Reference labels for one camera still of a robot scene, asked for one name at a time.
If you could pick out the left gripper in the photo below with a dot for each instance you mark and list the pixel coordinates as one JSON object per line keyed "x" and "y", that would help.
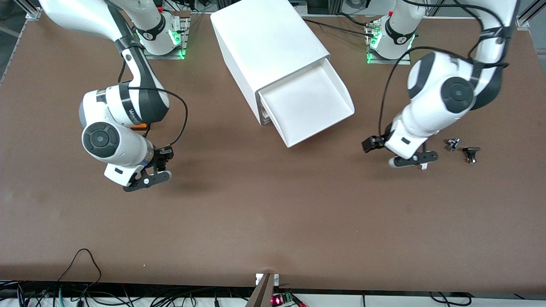
{"x": 372, "y": 143}

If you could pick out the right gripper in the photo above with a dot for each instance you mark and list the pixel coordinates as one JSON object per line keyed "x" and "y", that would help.
{"x": 162, "y": 155}

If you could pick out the large white cabinet drawer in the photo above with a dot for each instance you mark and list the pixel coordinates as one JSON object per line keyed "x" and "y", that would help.
{"x": 307, "y": 106}

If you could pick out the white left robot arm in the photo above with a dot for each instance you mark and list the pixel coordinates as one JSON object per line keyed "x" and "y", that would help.
{"x": 443, "y": 89}

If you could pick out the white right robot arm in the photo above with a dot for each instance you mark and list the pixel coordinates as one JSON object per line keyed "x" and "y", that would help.
{"x": 106, "y": 140}

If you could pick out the orange button box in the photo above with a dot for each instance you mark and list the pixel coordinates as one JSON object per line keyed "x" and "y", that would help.
{"x": 138, "y": 126}

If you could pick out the black push button part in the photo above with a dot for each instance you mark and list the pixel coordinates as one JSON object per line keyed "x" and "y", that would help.
{"x": 471, "y": 150}

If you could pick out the small silver black part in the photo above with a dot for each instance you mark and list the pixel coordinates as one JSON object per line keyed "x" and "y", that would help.
{"x": 452, "y": 144}

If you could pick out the circuit board with red light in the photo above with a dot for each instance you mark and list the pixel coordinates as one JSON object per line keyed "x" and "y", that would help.
{"x": 277, "y": 300}

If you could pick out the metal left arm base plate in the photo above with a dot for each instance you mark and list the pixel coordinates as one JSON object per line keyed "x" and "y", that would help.
{"x": 390, "y": 62}

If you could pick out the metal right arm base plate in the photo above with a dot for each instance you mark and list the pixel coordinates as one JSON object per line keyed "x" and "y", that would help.
{"x": 164, "y": 56}

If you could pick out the white metal bracket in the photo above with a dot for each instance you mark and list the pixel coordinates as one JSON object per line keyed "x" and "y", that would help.
{"x": 258, "y": 279}

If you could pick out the tan wooden post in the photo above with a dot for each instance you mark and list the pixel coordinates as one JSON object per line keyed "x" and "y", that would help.
{"x": 262, "y": 294}

